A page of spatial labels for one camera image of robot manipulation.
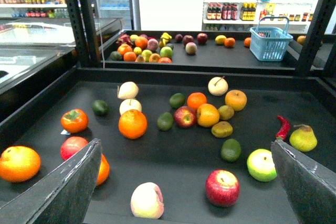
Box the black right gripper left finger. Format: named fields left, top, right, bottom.
left=1, top=138, right=102, bottom=223

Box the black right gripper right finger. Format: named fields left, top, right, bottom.
left=271, top=140, right=335, bottom=223

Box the orange under right finger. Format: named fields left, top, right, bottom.
left=96, top=154, right=110, bottom=186

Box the yellow green pear right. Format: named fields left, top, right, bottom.
left=289, top=124, right=318, bottom=152

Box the red peach fruit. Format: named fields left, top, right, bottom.
left=60, top=136, right=88, bottom=161

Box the green apple front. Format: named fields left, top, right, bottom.
left=247, top=148, right=277, bottom=182

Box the large orange front left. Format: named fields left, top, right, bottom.
left=1, top=146, right=41, bottom=183

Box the red chili pepper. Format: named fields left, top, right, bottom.
left=276, top=115, right=290, bottom=141

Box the white price label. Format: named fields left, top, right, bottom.
left=61, top=130, right=71, bottom=135

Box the orange persimmon green calyx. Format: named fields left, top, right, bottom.
left=60, top=109, right=89, bottom=134

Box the pale pink peach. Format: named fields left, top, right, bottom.
left=130, top=182, right=164, bottom=219

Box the green avocado front right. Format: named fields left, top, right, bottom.
left=220, top=138, right=242, bottom=162

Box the red apple front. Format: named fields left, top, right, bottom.
left=205, top=169, right=240, bottom=207

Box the dark green avocado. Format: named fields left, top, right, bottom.
left=91, top=100, right=109, bottom=116

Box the large bumpy orange centre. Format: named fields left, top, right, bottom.
left=118, top=109, right=148, bottom=140

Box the brownish green pear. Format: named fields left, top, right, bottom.
left=211, top=121, right=233, bottom=138

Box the white round pear centre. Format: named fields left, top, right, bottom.
left=119, top=99, right=142, bottom=115

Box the small olive pear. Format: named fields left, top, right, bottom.
left=217, top=105, right=235, bottom=121

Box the yellow orange apple pear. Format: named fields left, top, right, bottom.
left=225, top=90, right=247, bottom=111

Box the white pear left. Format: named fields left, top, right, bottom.
left=117, top=81, right=139, bottom=100

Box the green lime lower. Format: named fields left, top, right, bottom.
left=157, top=112, right=174, bottom=131

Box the green lime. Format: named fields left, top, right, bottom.
left=169, top=93, right=186, bottom=109
left=157, top=112, right=174, bottom=131

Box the yellow orange round fruit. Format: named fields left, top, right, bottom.
left=196, top=103, right=220, bottom=127

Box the white pear with stem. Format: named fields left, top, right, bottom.
left=208, top=77, right=228, bottom=97

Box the red apple in cluster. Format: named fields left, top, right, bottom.
left=174, top=106, right=197, bottom=129

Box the small orange tangerine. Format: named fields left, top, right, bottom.
left=187, top=92, right=207, bottom=111

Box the green lime upper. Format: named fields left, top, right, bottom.
left=169, top=93, right=186, bottom=109

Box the small blue basket rear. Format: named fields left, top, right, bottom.
left=249, top=16, right=293, bottom=62

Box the glass top freezer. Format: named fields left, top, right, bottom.
left=0, top=16, right=125, bottom=96

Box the black rear fruit tray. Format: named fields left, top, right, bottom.
left=101, top=29, right=329, bottom=77

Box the black shelf upright post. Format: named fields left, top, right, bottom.
left=65, top=0, right=101, bottom=67

